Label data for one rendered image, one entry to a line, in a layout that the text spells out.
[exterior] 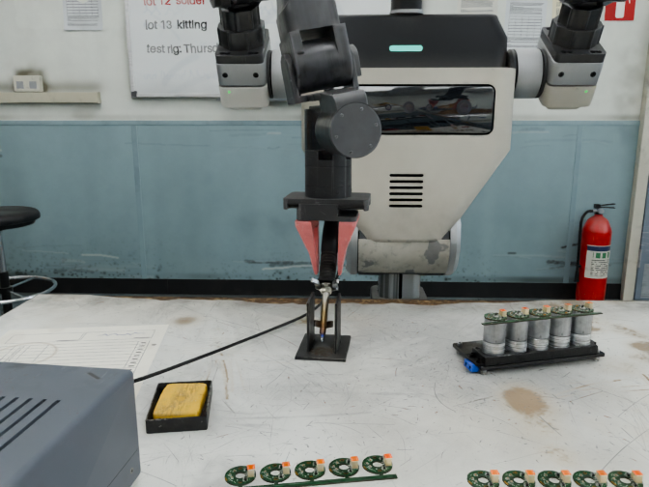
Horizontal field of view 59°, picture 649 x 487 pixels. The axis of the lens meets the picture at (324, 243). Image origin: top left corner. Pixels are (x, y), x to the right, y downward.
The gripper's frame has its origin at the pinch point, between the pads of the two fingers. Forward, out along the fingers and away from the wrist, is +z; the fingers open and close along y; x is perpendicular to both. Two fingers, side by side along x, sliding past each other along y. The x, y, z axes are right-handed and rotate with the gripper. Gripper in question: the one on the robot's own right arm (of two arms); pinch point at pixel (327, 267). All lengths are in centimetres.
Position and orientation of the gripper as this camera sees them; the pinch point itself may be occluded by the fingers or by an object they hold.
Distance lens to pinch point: 72.6
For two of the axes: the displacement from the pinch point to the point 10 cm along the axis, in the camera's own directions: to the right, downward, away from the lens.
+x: 1.2, -2.2, 9.7
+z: 0.0, 9.8, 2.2
